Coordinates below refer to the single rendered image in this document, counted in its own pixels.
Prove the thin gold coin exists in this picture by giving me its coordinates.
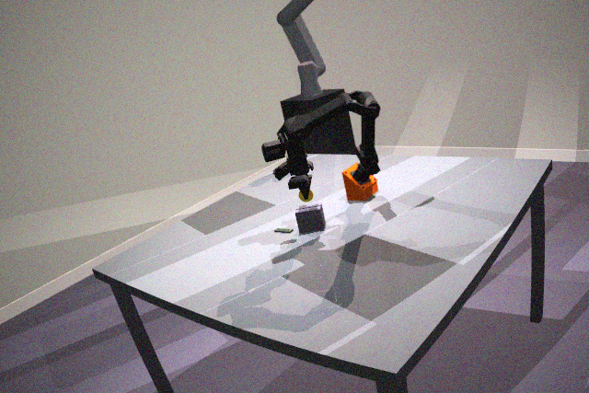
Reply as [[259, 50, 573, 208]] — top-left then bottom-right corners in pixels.
[[298, 190, 313, 202]]

